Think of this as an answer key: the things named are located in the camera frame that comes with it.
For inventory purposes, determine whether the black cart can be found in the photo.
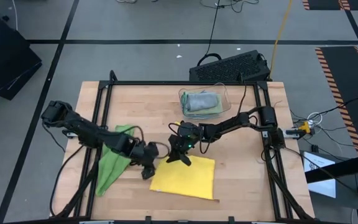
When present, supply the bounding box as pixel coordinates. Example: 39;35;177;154
0;17;43;101

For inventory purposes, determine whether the blue-grey towel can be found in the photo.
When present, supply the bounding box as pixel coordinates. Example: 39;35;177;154
186;92;219;112

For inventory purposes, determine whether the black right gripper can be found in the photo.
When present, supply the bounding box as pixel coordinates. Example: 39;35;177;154
165;121;202;167

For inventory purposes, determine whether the yellow cable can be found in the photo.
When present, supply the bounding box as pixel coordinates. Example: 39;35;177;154
268;0;293;78

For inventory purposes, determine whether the black metal table frame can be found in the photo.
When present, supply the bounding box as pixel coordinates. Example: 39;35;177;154
50;70;316;224

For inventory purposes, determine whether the black perforated computer case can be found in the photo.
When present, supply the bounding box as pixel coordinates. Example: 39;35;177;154
188;49;272;84

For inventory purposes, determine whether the yellow towel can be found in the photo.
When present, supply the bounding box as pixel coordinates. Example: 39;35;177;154
149;154;216;200

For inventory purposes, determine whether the pale green towel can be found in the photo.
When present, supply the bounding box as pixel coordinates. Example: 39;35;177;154
180;90;224;118

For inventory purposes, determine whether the bright green towel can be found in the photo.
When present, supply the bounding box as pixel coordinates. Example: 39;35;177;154
95;124;135;197

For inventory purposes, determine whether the black floor cable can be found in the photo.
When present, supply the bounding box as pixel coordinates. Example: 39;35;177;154
196;0;259;67

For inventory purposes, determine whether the black hazard-striped floor mat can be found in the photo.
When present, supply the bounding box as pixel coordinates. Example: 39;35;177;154
301;0;358;11
314;45;358;156

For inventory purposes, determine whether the white coiled cable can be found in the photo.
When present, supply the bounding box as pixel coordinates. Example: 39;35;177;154
306;111;323;126

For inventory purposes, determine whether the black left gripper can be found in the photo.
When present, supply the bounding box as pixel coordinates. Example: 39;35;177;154
129;140;160;180

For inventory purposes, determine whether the white printed sheet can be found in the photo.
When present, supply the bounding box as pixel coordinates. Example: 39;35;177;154
303;151;337;199

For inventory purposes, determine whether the clear plastic bin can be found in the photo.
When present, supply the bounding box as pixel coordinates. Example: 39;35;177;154
178;82;232;123

